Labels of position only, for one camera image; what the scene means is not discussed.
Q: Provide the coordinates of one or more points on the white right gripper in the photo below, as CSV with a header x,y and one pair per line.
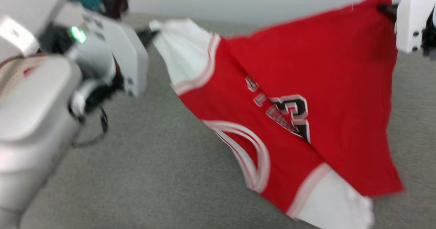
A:
x,y
412,17

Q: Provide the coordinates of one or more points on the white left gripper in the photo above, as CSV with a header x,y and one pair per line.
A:
x,y
129,58

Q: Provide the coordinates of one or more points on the red basketball jersey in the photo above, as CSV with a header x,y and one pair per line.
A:
x,y
306,69

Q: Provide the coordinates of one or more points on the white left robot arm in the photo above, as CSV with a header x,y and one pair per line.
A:
x,y
34,103

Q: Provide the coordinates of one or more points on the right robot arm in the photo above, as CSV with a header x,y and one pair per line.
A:
x,y
430,38

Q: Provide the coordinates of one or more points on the grey fabric sofa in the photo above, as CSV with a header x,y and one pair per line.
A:
x,y
153,171

